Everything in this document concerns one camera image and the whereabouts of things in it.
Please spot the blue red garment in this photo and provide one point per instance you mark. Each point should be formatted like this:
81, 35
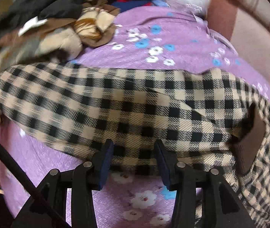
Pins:
125, 5

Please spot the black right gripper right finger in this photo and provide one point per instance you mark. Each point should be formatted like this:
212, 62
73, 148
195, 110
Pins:
203, 198

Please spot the black beige checkered coat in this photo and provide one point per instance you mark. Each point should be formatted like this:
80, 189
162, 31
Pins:
209, 119

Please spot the pink padded headboard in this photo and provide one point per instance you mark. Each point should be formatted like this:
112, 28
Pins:
246, 24

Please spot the brown beige patterned garment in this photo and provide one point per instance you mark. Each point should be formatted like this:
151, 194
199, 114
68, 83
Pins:
60, 40

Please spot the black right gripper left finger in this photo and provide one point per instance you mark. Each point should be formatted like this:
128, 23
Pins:
68, 195

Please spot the purple floral bed sheet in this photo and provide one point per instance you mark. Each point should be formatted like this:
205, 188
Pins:
146, 37

